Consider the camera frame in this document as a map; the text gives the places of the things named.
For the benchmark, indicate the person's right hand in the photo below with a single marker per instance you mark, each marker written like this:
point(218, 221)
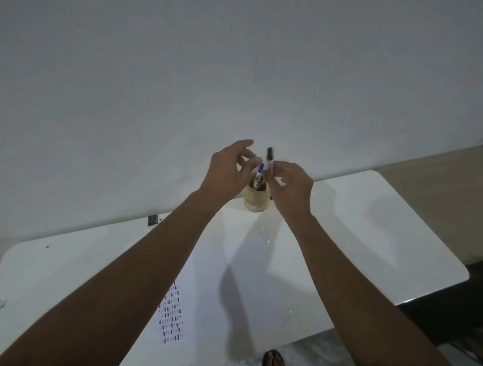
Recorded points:
point(294, 192)

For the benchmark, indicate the person's left forearm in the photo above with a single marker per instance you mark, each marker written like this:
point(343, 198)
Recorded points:
point(113, 286)

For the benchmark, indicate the white paper with coloured strokes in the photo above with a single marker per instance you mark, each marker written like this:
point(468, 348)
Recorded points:
point(171, 313)

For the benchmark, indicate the blue capped white marker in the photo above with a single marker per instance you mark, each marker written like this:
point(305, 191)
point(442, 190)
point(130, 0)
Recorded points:
point(259, 175)

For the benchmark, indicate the person's right thumb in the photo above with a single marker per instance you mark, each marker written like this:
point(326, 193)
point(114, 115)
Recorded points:
point(271, 181)

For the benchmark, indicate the person's right forearm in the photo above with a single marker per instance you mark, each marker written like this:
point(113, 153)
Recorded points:
point(351, 298)

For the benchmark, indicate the person's left hand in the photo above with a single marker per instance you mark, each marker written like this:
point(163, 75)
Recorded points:
point(220, 177)

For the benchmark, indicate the person's left thumb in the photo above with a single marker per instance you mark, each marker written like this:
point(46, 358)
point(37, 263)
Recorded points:
point(253, 166)

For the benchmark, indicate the person's left middle finger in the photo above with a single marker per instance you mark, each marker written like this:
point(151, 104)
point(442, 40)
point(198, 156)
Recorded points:
point(249, 153)

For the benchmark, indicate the small black clip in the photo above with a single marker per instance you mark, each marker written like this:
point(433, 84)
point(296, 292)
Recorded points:
point(152, 220)

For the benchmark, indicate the beige round pen holder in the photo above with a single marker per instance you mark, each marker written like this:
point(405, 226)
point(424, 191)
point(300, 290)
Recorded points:
point(256, 200)

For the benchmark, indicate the black capped white marker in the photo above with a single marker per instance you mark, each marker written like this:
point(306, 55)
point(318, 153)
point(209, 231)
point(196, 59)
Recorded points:
point(269, 156)

